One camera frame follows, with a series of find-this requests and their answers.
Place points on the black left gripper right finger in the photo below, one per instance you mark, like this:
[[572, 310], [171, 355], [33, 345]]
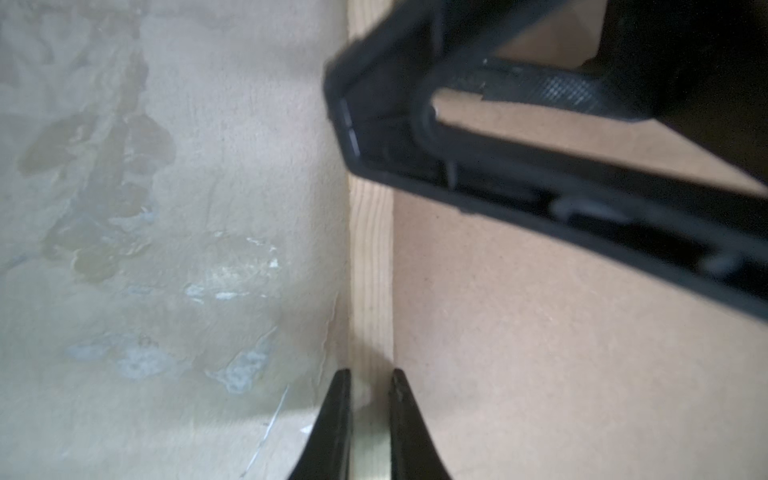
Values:
[[413, 453]]

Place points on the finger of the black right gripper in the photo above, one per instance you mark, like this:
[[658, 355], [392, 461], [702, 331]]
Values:
[[379, 92]]

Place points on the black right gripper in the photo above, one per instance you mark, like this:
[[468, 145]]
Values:
[[698, 67]]

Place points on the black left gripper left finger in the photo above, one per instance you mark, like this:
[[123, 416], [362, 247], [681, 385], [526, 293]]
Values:
[[327, 450]]

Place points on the brown frame backing board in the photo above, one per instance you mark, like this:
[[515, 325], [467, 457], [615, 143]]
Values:
[[532, 358]]

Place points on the light wooden picture frame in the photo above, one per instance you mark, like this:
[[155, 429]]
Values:
[[371, 327]]

